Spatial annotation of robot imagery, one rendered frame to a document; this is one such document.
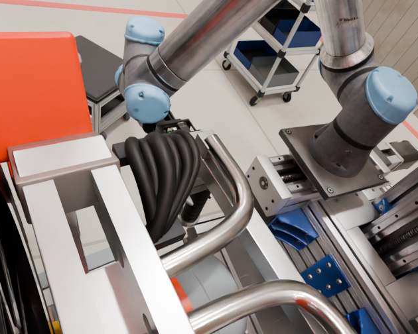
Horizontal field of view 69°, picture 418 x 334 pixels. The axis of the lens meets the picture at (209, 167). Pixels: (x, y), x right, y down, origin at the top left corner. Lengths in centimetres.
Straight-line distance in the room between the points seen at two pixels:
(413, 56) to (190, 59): 346
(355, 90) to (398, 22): 324
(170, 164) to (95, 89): 121
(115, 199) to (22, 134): 9
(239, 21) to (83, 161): 33
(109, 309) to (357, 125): 65
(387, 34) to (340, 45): 328
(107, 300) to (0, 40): 19
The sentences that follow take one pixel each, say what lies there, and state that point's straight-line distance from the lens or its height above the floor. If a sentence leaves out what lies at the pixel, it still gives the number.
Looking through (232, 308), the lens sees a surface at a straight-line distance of 31.
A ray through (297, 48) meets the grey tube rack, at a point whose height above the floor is 47.
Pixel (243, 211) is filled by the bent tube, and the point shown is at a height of 101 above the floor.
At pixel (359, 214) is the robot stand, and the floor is 73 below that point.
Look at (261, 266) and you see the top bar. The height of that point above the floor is 96.
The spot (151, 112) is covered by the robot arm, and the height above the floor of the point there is 95.
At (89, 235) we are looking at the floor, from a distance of 144.
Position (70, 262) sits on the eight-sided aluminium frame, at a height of 112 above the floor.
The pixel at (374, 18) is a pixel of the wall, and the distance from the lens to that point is 415.
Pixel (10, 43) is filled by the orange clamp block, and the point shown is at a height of 116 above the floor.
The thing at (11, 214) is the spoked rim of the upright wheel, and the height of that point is 85.
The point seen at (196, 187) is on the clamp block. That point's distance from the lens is 47.
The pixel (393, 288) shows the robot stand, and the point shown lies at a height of 73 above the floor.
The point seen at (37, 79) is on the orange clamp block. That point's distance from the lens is 26.
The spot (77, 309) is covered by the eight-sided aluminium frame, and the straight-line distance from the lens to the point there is 18.
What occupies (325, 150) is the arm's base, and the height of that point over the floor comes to 86.
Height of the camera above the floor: 130
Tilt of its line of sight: 48 degrees down
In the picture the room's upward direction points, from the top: 25 degrees clockwise
